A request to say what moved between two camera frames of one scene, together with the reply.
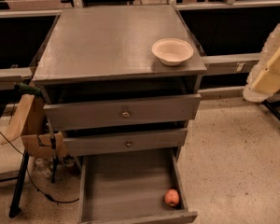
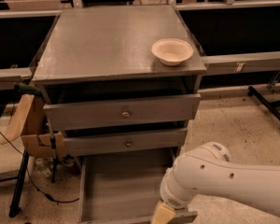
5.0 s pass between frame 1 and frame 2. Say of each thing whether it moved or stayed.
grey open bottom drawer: stayed
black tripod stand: stayed
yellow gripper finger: moved
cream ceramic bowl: stayed
